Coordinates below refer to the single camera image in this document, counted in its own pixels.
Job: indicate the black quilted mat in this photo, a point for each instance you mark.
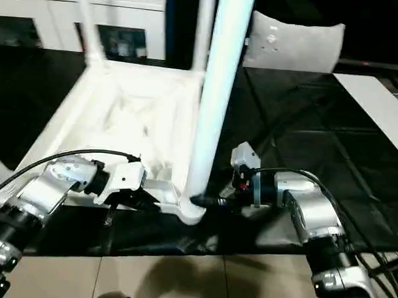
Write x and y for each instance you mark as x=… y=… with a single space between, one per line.
x=317 y=133

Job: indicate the black bar with red mark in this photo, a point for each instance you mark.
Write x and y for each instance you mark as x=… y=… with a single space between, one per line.
x=368 y=63

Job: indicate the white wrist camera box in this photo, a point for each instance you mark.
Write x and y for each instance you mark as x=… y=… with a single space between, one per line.
x=246 y=157
x=126 y=179

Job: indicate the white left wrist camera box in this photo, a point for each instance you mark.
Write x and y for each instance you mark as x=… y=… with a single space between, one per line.
x=126 y=179

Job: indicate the white flat panel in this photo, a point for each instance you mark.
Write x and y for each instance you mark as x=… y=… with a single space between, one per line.
x=377 y=99

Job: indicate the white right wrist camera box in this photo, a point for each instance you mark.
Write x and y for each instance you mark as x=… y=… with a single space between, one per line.
x=246 y=157

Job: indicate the white sideboard with glass doors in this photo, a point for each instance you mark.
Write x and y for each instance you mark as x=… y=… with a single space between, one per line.
x=76 y=17

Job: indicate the grey cushion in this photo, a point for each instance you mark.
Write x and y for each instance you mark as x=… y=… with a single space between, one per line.
x=294 y=44

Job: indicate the black cabinet with gold label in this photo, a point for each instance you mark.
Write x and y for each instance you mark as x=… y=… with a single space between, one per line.
x=178 y=30

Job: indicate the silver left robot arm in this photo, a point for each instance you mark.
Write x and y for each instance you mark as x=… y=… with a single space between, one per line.
x=54 y=183

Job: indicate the white plastic table top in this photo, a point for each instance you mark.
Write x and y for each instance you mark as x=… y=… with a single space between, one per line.
x=105 y=113

